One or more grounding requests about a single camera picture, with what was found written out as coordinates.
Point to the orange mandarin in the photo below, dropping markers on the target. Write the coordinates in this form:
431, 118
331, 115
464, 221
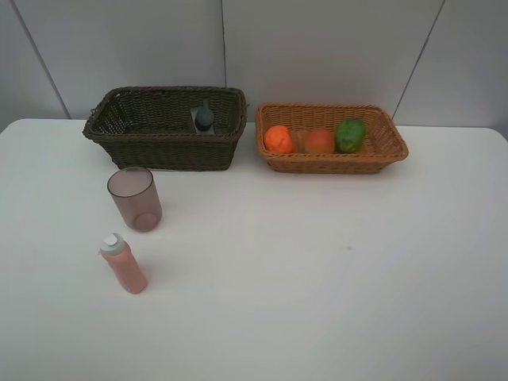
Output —
278, 140

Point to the round brown bread bun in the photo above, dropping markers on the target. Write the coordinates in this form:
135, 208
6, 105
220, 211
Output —
319, 141

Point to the dark packaged bottle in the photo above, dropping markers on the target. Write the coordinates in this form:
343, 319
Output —
202, 119

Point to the green lime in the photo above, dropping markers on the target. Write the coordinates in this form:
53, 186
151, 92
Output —
350, 135

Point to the translucent pink cup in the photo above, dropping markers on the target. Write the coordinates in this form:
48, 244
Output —
134, 193

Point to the pink bottle white cap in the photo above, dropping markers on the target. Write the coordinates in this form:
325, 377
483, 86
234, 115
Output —
118, 254

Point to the orange wicker basket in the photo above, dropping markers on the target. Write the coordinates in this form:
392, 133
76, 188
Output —
383, 145

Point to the dark brown wicker basket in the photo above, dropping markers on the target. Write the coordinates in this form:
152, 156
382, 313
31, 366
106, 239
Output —
151, 127

